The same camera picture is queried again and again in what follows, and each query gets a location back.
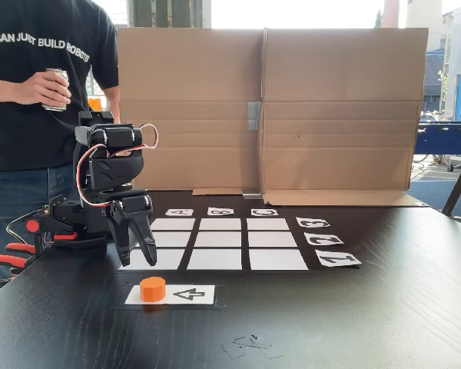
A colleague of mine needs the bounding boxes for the round orange token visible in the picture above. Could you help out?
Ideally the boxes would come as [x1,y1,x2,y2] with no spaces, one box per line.
[139,276,167,303]

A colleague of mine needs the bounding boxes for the silver drink can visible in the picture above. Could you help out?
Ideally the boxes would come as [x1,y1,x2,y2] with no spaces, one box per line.
[41,68,69,112]

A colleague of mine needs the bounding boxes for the white nine-square grid sheet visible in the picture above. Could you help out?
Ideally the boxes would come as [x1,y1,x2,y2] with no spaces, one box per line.
[117,217,312,272]

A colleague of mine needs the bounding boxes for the person's right hand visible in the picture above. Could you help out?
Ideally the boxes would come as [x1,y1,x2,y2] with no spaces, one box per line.
[22,71,72,109]

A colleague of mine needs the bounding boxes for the white arrow paper sheet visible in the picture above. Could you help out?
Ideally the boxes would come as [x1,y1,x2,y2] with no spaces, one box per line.
[124,284,216,306]

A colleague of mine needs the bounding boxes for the black red bar clamp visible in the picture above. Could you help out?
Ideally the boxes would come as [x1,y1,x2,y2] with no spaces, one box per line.
[0,253,30,289]
[5,218,80,259]

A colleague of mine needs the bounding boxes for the person in black shirt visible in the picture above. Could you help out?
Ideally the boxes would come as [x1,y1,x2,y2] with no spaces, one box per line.
[0,0,121,284]

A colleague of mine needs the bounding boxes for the brown cardboard panel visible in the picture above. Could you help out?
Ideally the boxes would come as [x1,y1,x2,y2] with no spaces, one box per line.
[260,26,430,208]
[116,27,264,197]

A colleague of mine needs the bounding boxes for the clear tape scraps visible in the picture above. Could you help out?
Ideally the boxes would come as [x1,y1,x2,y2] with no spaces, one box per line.
[221,334,285,361]

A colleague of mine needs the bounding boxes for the paper sheet number 3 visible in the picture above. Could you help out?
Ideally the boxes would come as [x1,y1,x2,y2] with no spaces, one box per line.
[295,217,331,228]

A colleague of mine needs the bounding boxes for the paper sheet number 2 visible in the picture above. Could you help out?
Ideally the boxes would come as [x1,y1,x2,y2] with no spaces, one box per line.
[303,231,345,246]

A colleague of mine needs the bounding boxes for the paper sheet number 1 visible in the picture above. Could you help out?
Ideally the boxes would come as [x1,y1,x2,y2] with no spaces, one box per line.
[314,249,363,268]

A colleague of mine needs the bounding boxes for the blue foosball table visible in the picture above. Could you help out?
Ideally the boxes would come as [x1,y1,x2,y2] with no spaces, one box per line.
[413,121,461,173]

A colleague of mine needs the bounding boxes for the red white servo cable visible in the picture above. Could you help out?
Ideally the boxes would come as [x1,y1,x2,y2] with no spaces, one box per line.
[76,122,161,211]

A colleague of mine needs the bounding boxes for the gray tape strip on cardboard wall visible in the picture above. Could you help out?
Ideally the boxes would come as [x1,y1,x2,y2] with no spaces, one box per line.
[247,101,261,131]

